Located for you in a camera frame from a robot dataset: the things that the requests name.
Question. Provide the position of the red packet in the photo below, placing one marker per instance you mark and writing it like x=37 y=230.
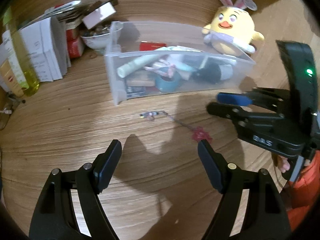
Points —
x=148 y=46

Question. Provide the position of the white folded paper stack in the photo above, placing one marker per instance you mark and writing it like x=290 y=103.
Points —
x=46 y=48

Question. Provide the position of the wooden brush block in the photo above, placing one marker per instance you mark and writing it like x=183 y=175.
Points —
x=141 y=78

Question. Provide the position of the red tassel bead charm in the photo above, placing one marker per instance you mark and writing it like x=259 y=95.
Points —
x=198 y=133

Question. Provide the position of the black white-capped bottle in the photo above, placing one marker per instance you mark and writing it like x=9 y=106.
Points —
x=213 y=73

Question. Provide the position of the yellow-green spray bottle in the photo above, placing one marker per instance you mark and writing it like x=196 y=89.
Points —
x=18 y=56

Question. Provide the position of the clear plastic storage bin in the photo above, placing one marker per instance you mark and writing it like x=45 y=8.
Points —
x=185 y=43

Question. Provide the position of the small beige cosmetic tube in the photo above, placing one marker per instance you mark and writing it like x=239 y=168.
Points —
x=10 y=79

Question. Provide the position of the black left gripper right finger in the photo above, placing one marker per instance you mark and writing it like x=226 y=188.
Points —
x=265 y=216

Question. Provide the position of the blue tape roll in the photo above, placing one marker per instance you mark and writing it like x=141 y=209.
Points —
x=167 y=84

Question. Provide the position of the yellow chick bunny plush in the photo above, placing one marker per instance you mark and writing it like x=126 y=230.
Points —
x=232 y=28

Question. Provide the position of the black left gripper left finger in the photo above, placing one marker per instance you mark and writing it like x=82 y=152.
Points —
x=54 y=216

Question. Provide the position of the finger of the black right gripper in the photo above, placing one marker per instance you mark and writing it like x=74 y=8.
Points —
x=231 y=112
x=235 y=98

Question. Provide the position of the mint green tube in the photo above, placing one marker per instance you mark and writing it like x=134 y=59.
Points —
x=136 y=64

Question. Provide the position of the white bowl of trinkets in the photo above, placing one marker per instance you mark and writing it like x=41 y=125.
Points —
x=97 y=38

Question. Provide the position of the person's right hand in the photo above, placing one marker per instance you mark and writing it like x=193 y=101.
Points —
x=283 y=165

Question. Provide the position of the red box by books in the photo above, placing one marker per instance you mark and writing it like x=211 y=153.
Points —
x=75 y=44

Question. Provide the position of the small pink-white cardboard box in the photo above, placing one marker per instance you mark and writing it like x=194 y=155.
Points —
x=98 y=15

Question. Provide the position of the light blue tube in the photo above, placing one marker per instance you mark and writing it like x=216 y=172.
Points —
x=183 y=67

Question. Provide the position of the stack of books papers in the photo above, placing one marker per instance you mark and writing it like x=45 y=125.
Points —
x=69 y=8

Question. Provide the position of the blue card box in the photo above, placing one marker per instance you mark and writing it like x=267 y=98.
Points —
x=135 y=91

